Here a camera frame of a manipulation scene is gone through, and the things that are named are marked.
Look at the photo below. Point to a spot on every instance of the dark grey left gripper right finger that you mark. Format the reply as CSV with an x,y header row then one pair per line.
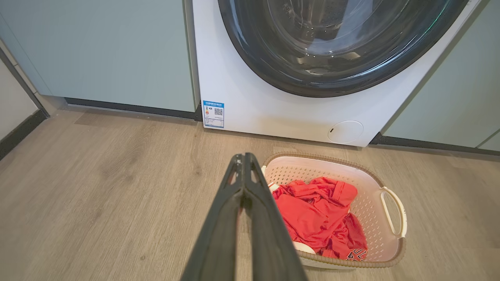
x,y
269,242

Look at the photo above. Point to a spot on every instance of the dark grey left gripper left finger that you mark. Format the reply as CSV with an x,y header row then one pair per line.
x,y
218,234

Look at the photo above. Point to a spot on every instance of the white perforated laundry basket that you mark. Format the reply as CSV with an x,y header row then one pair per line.
x,y
367,203

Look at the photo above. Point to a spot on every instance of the red shirt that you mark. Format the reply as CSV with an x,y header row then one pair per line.
x,y
312,214

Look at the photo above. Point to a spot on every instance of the blue energy label sticker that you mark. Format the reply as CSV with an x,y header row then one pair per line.
x,y
213,114

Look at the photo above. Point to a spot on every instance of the round white filter cover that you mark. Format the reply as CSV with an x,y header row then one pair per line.
x,y
345,132

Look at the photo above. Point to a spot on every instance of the white front-load washing machine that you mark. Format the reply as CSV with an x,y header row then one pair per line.
x,y
258,93

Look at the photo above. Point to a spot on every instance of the dark kickboard beside energy label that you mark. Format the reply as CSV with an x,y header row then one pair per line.
x,y
133,108

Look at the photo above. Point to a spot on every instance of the round grey glass washer door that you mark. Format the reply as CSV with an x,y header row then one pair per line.
x,y
332,78

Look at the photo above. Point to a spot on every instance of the dark kickboard beside filter cover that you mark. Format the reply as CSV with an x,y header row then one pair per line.
x,y
437,145

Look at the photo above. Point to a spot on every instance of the pale green cabinet beside energy label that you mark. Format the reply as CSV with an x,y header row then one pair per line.
x,y
109,47

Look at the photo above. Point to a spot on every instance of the pale green cabinet beside filter cover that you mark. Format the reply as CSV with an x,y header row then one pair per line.
x,y
449,97

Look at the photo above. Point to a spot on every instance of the dark wall skirting board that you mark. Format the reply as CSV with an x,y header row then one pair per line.
x,y
21,132

